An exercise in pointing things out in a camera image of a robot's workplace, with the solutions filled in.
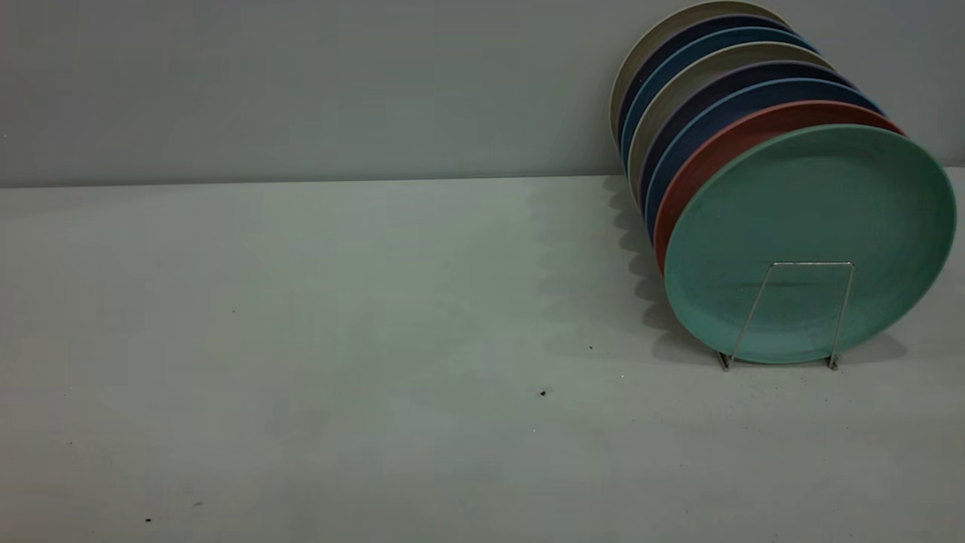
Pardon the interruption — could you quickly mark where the green round plate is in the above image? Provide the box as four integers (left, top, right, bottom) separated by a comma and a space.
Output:
663, 124, 957, 365

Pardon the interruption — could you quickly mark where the pink round plate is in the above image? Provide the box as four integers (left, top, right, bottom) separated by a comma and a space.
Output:
653, 100, 905, 276

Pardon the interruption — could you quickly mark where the dark purple round plate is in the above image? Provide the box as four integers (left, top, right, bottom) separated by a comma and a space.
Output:
615, 14, 792, 144

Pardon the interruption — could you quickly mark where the teal blue round plate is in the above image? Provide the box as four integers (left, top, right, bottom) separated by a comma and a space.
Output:
620, 27, 819, 170

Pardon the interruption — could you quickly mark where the beige round plate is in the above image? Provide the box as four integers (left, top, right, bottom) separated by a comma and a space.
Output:
627, 42, 834, 204
609, 1, 789, 144

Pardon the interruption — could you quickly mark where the dark navy round plate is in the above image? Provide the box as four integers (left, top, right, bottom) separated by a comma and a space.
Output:
637, 62, 856, 219

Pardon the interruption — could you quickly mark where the metal wire plate rack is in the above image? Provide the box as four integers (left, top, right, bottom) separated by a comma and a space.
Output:
716, 261, 856, 372

